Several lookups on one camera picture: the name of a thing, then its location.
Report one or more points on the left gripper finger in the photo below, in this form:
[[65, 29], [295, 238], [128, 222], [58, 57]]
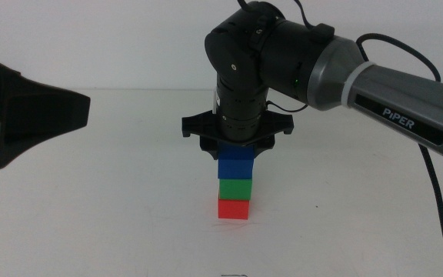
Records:
[[44, 111]]

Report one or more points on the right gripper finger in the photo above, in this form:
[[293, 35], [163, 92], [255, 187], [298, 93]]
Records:
[[209, 148], [263, 147]]

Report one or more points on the blue cube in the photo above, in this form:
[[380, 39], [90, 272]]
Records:
[[236, 163]]

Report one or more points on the green cube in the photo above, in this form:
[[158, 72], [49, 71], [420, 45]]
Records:
[[235, 189]]

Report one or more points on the red cube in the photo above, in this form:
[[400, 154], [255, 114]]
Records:
[[233, 209]]

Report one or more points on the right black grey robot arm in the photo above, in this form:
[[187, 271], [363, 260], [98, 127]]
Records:
[[321, 73]]

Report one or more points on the white zip tie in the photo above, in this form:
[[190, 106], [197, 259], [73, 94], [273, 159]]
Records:
[[354, 81]]

